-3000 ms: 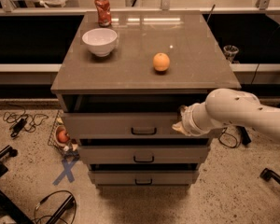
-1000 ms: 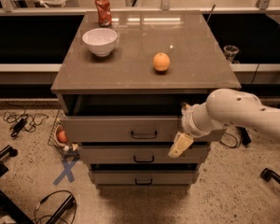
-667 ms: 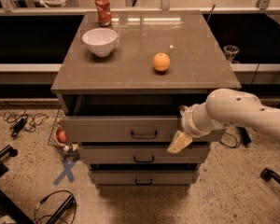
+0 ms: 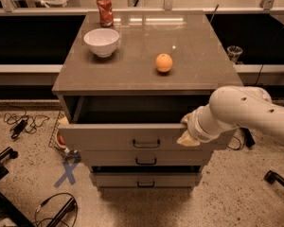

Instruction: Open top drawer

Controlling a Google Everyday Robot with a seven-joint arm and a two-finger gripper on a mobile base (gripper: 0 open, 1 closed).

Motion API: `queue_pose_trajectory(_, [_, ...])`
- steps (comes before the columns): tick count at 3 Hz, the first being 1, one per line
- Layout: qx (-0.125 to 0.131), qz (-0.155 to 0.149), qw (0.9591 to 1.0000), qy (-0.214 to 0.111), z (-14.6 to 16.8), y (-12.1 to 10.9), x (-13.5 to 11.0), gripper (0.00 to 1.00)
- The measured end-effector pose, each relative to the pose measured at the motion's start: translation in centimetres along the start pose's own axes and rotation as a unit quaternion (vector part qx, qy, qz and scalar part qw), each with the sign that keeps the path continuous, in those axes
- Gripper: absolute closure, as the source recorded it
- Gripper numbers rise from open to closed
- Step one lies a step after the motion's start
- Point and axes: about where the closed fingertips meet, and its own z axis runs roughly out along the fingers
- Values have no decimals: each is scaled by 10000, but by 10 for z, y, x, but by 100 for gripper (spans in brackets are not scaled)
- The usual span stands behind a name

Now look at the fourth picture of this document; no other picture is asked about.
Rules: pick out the beige padded gripper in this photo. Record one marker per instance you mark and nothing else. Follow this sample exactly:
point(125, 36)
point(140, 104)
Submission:
point(193, 125)

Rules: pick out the grey top drawer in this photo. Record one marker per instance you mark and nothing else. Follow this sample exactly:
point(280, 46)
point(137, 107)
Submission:
point(129, 122)

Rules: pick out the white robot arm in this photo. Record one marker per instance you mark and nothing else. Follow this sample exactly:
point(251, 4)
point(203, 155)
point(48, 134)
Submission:
point(229, 108)

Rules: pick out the grey drawer cabinet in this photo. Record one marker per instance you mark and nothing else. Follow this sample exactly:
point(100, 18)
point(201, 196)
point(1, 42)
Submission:
point(200, 66)

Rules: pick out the black bar right of cabinet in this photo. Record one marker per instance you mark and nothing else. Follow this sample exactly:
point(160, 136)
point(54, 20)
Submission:
point(249, 140)

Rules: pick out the orange fruit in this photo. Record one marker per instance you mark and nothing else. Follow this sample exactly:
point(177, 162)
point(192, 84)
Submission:
point(163, 63)

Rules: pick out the black chair leg right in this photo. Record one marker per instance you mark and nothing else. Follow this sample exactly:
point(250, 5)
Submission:
point(271, 177)

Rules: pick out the clear glass cup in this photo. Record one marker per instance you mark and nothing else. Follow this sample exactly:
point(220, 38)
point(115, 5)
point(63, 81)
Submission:
point(234, 53)

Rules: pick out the blue tape cross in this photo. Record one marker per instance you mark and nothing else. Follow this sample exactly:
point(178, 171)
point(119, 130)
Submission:
point(68, 173)

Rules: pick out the red apple in basket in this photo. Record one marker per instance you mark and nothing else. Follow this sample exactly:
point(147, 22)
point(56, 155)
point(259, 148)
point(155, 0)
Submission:
point(60, 140)

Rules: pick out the white ceramic bowl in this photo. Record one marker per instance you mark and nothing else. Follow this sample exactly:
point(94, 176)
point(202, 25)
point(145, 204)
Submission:
point(102, 42)

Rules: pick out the crushed red soda can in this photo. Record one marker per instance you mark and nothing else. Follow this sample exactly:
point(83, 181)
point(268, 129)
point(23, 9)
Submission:
point(105, 12)

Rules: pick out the black chair base left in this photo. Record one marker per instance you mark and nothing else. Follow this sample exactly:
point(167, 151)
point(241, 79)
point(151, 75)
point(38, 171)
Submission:
point(7, 208)

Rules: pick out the wire basket on floor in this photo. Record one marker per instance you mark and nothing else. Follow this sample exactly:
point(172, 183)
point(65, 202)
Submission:
point(63, 150)

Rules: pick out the black power adapter with cable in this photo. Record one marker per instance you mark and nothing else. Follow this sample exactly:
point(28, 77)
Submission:
point(20, 121)

